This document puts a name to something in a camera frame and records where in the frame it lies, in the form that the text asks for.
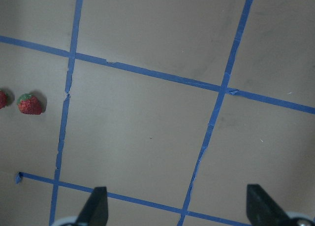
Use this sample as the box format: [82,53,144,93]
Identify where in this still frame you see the red strawberry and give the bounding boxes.
[17,93,42,115]
[0,90,8,109]

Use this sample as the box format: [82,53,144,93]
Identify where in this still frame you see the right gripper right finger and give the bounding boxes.
[246,184,291,226]

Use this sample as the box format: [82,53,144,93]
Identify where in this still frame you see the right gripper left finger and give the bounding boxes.
[74,187,109,226]

